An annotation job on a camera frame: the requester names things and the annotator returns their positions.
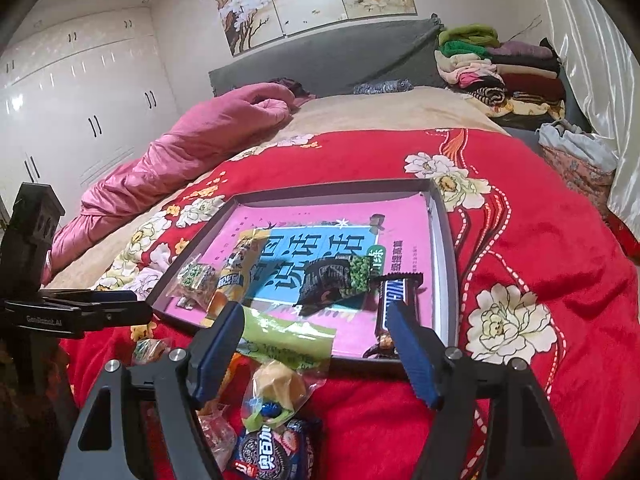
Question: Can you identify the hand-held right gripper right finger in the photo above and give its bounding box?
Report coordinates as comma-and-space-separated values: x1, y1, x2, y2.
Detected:
387, 300, 578, 480

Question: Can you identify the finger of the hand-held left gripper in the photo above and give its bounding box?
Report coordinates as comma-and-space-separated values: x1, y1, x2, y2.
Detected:
82, 300, 153, 332
40, 288, 139, 307

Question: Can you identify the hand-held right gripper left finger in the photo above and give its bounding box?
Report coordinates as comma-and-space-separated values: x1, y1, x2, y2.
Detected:
60, 302, 246, 480

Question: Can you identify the green label pastry packet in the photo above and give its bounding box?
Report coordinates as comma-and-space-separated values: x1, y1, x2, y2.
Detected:
172, 261, 222, 312
131, 337, 170, 367

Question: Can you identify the dark blue candy bar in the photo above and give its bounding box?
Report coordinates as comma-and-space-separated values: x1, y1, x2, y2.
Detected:
374, 272, 426, 357

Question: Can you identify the green and clear pastry packet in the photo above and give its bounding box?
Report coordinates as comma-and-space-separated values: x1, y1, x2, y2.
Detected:
237, 306, 337, 431

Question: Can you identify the clear red print pastry packet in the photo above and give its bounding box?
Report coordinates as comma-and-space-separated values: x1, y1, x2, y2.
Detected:
196, 402, 239, 470

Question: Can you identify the grey tray pink liner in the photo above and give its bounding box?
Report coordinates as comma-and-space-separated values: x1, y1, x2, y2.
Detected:
145, 179, 460, 367

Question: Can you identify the long gold snack packet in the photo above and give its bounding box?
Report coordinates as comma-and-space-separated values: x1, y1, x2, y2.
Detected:
206, 229, 272, 322

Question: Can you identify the blue sandwich cookie packet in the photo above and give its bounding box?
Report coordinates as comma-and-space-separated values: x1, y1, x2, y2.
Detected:
221, 416, 322, 480

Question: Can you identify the black green pea packet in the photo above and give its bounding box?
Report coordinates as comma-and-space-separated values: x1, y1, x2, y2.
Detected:
292, 254, 384, 317

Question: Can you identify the pink and blue book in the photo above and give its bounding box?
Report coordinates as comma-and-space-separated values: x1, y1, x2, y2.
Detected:
167, 201, 433, 358

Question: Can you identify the red floral blanket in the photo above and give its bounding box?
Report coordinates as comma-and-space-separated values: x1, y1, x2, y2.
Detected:
57, 127, 640, 480

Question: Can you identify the pink quilt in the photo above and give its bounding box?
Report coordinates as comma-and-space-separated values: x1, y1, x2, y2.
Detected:
42, 82, 297, 286

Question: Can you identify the white wardrobe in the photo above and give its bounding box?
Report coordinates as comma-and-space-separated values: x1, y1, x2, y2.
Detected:
0, 7, 182, 221

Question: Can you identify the pink floral cloth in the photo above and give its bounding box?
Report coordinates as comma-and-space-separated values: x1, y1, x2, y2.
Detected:
540, 145, 614, 212

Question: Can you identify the beige bed sheet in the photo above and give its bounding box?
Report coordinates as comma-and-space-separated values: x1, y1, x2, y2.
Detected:
45, 85, 512, 291

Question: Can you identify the light blue crumpled cloth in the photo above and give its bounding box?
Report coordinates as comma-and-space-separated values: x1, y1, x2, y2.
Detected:
537, 120, 619, 173

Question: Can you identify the dark patterned pillow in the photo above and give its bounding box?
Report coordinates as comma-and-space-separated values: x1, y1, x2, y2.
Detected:
352, 79, 414, 96

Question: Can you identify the dark maroon cloth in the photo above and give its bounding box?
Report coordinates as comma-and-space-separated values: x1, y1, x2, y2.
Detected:
269, 77, 317, 99

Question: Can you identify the stack of folded clothes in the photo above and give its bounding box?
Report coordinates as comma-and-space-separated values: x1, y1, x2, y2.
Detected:
434, 24, 569, 117

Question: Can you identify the grey headboard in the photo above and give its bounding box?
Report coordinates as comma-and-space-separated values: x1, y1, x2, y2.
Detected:
209, 15, 447, 98

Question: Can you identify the white satin curtain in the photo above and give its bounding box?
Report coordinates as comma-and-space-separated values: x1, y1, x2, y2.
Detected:
530, 0, 640, 241

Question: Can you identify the flowering tree wall painting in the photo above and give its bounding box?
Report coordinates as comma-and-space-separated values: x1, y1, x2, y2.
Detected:
212, 0, 419, 56

